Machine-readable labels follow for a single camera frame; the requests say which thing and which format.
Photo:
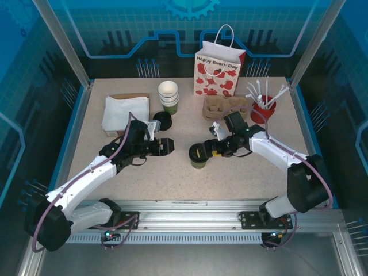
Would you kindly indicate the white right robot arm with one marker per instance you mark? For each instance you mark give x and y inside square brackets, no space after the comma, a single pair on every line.
[276,149]

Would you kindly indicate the small circuit board with LEDs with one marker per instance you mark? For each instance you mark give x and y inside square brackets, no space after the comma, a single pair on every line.
[108,235]
[276,235]

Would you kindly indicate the stack of pulp cup carriers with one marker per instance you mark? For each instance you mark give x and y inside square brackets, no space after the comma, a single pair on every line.
[211,114]

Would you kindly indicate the aluminium frame post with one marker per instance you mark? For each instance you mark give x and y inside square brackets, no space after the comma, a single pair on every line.
[315,43]
[63,43]

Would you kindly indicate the printed white paper bag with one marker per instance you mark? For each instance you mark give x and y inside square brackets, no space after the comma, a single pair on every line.
[215,57]

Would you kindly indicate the black plastic cup lid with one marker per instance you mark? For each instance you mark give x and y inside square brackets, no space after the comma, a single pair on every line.
[192,153]

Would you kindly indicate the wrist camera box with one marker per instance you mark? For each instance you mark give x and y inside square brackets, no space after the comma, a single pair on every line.
[153,126]
[218,131]

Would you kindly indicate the blue printed side panel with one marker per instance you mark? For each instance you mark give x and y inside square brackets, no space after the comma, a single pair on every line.
[23,100]
[345,100]

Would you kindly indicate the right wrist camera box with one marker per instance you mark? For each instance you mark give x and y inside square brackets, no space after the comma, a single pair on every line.
[218,131]

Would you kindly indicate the red metal bucket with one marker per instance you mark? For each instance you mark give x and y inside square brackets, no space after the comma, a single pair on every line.
[260,116]

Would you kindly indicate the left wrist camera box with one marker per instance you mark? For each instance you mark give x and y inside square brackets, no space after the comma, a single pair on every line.
[153,126]

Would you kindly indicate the aluminium mounting rail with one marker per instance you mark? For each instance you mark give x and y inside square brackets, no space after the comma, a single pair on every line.
[187,215]

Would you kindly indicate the blue printed back panel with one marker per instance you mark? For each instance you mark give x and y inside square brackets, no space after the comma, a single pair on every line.
[115,28]

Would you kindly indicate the grey metal base plate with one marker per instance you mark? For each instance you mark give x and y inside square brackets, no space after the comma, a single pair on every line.
[187,261]

